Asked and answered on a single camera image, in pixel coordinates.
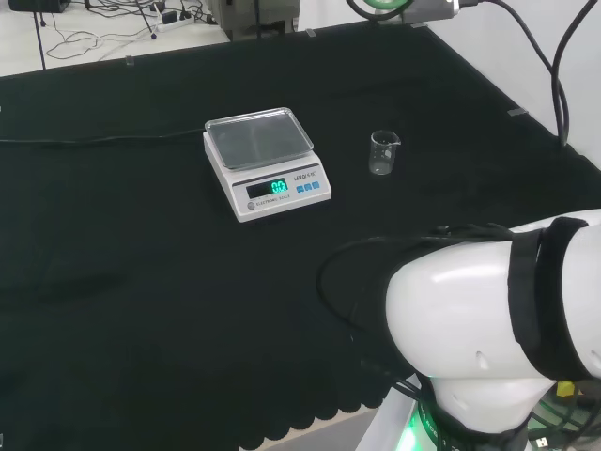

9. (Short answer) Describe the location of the thick black cable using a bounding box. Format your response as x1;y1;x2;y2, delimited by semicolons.
550;0;596;142
462;0;570;148

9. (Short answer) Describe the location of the black box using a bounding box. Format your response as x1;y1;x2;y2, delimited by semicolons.
8;0;72;14

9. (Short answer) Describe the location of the white power strip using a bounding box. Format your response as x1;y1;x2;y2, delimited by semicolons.
156;16;194;34

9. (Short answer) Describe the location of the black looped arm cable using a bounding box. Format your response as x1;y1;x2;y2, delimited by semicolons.
315;224;514;340

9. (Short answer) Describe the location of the dark tripod leg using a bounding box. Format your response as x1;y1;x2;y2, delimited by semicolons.
31;0;48;71

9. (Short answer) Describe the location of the small clear glass beaker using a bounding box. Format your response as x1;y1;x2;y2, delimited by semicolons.
368;130;401;177

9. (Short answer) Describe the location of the black bench cloth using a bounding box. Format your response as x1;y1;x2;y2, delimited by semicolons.
0;18;601;451

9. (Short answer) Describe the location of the white electronic balance steel pan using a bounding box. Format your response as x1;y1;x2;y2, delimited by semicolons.
202;106;333;225

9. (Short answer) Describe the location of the grey camera with green ring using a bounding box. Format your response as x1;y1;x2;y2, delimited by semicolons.
346;0;464;24

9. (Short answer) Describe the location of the grey equipment box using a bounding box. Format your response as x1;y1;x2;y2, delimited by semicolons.
208;0;301;43

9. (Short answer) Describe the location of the thin black balance power cable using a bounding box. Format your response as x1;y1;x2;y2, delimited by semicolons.
0;128;208;146

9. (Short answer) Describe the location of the thin black floor cable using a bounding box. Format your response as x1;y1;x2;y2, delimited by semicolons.
45;0;163;63

